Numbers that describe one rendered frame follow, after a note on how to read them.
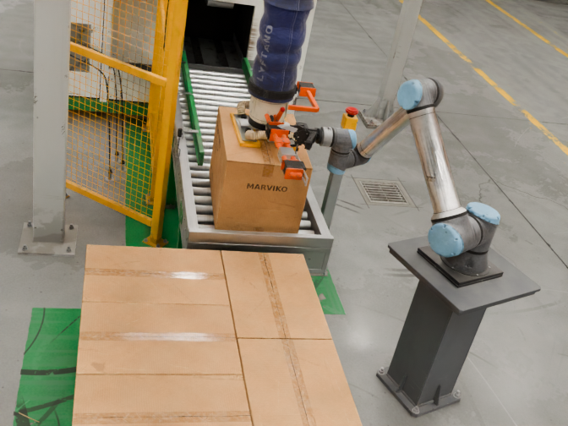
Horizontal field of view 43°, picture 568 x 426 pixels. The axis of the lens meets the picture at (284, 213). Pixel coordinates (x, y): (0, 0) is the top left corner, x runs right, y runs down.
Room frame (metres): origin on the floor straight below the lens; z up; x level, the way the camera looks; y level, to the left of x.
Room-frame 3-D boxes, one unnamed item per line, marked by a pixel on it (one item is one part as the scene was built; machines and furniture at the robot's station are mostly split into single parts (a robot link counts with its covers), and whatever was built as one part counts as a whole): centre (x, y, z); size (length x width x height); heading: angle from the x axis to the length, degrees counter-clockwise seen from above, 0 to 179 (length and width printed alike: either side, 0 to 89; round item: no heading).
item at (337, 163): (3.08, -0.20, 0.96); 0.12 x 0.09 x 0.12; 138
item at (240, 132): (3.20, 0.27, 0.98); 0.34 x 0.10 x 0.05; 17
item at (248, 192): (3.21, 0.18, 0.75); 0.60 x 0.40 x 0.40; 14
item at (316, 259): (2.87, 0.08, 0.47); 0.70 x 0.03 x 0.15; 107
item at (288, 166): (2.65, 0.01, 1.08); 0.08 x 0.07 x 0.05; 17
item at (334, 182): (3.56, -0.24, 0.50); 0.07 x 0.07 x 1.00; 17
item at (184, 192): (3.89, 0.72, 0.50); 2.31 x 0.05 x 0.19; 17
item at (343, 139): (3.07, -0.19, 1.08); 0.12 x 0.09 x 0.10; 107
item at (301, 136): (3.03, -0.03, 1.08); 0.12 x 0.09 x 0.08; 107
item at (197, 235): (2.87, 0.08, 0.58); 0.70 x 0.03 x 0.06; 107
